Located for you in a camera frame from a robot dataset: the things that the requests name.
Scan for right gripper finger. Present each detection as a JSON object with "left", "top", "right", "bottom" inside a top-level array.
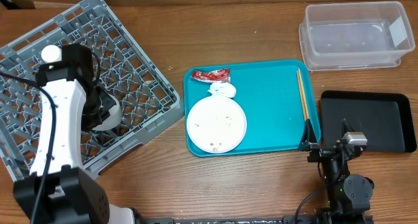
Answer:
[
  {"left": 298, "top": 119, "right": 317, "bottom": 152},
  {"left": 342, "top": 118, "right": 353, "bottom": 139}
]

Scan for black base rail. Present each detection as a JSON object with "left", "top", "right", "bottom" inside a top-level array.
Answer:
[{"left": 143, "top": 216, "right": 375, "bottom": 224}]

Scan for black plastic tray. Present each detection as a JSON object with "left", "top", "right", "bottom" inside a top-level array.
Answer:
[{"left": 320, "top": 90, "right": 417, "bottom": 153}]

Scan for large white dirty plate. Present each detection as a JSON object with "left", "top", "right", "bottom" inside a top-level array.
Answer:
[{"left": 186, "top": 95, "right": 247, "bottom": 153}]

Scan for teal serving tray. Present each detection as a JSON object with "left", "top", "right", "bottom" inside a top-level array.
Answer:
[{"left": 182, "top": 59, "right": 322, "bottom": 158}]

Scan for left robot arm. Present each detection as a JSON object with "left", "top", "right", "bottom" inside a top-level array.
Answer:
[{"left": 13, "top": 43, "right": 143, "bottom": 223}]

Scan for crumpled white tissue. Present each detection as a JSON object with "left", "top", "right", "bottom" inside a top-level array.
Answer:
[{"left": 208, "top": 82, "right": 236, "bottom": 99}]

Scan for clear plastic storage bin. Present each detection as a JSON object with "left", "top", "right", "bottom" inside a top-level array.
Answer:
[{"left": 298, "top": 1, "right": 415, "bottom": 71}]

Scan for grey bowl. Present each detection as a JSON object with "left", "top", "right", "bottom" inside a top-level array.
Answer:
[{"left": 93, "top": 93, "right": 122, "bottom": 131}]

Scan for wooden chopstick right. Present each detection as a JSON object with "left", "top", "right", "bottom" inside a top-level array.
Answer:
[{"left": 297, "top": 68, "right": 310, "bottom": 120}]

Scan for red snack wrapper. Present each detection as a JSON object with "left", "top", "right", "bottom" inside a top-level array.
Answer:
[{"left": 191, "top": 69, "right": 231, "bottom": 83}]

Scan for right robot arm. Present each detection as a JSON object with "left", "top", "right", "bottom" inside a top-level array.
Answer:
[{"left": 294, "top": 119, "right": 374, "bottom": 224}]

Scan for white cup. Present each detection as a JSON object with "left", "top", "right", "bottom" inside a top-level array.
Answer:
[{"left": 40, "top": 44, "right": 62, "bottom": 63}]

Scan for grey plastic dish rack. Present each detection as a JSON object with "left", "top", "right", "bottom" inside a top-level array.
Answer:
[{"left": 1, "top": 0, "right": 184, "bottom": 181}]

